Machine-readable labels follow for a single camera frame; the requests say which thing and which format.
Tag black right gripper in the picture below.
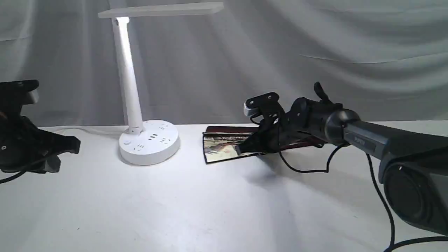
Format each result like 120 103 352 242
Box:
234 82 345 155

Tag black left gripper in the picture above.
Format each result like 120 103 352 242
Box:
1 113 81 174

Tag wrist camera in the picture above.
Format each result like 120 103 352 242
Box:
243 92 280 117
0 79 40 114

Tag white power cable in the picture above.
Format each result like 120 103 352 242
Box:
42 125 128 136

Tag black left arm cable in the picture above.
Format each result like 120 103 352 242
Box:
0 170 28 184

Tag white desk lamp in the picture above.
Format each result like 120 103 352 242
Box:
98 2 224 166

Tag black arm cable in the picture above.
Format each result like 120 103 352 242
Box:
250 117 448 252
0 170 28 184

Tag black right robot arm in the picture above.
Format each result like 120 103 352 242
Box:
235 82 448 236

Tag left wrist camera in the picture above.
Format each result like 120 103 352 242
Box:
0 79 40 114

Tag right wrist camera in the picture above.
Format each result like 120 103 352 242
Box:
243 92 280 117

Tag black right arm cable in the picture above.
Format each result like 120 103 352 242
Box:
250 117 448 252

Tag grey backdrop curtain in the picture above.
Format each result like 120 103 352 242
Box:
0 0 448 126

